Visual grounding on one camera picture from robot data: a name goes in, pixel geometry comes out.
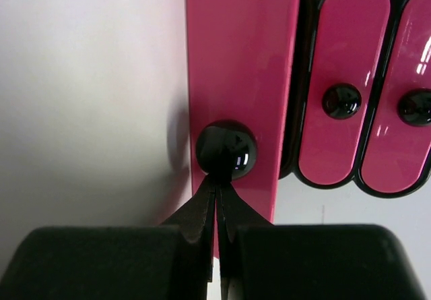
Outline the pink top drawer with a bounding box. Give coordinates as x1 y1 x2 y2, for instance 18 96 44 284
360 0 430 198

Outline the black drawer cabinet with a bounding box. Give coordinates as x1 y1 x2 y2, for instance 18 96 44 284
277 0 431 199

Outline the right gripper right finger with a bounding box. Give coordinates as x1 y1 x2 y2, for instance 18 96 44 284
215 181 425 299

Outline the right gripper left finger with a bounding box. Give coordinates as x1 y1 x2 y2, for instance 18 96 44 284
1 177 216 299

